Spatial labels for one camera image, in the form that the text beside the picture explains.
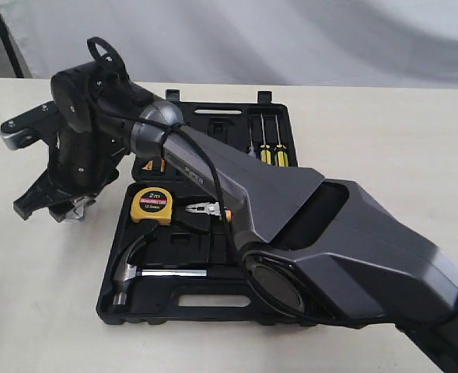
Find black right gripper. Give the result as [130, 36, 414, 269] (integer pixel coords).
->
[13, 126, 130, 222]

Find yellow black screwdriver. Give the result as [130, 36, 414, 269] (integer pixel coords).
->
[260, 113, 272, 165]
[274, 115, 288, 167]

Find clear voltage tester screwdriver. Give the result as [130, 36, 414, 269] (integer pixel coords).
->
[247, 125, 256, 158]

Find orange handled pliers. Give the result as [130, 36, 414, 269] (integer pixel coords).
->
[185, 202, 222, 218]

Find yellow black screwdriver right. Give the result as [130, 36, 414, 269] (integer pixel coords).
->
[274, 115, 288, 167]

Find adjustable wrench black handle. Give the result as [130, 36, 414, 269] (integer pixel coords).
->
[61, 196, 96, 222]

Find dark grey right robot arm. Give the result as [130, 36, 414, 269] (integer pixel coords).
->
[0, 63, 458, 372]

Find black stand pole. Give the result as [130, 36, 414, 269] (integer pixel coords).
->
[0, 13, 25, 78]

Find orange utility knife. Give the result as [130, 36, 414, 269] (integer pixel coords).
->
[141, 159, 166, 175]

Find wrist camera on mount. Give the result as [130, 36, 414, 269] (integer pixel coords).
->
[0, 101, 63, 150]

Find black plastic tool case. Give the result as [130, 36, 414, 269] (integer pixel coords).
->
[96, 89, 297, 326]

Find yellow tape measure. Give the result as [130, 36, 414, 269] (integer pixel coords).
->
[130, 186, 173, 226]

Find yellow black screwdriver left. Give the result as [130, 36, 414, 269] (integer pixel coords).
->
[260, 113, 272, 165]

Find claw hammer black grip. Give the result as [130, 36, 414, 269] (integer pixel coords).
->
[112, 235, 244, 305]

